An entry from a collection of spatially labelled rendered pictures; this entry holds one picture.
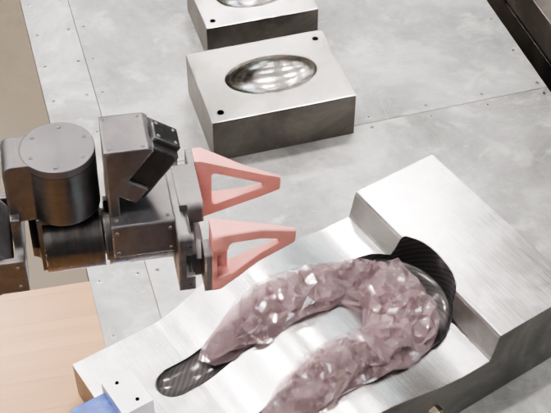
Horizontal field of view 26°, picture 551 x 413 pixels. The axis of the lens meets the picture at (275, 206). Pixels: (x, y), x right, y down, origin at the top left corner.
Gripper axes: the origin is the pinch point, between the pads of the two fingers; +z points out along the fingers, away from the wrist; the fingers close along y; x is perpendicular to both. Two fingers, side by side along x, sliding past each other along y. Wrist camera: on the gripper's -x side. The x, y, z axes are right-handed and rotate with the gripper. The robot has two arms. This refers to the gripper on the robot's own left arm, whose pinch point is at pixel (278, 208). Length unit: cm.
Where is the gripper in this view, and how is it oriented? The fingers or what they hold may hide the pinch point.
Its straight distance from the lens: 100.6
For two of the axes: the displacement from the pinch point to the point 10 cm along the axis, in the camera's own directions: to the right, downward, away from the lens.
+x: -0.3, 7.0, 7.1
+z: 9.8, -1.2, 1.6
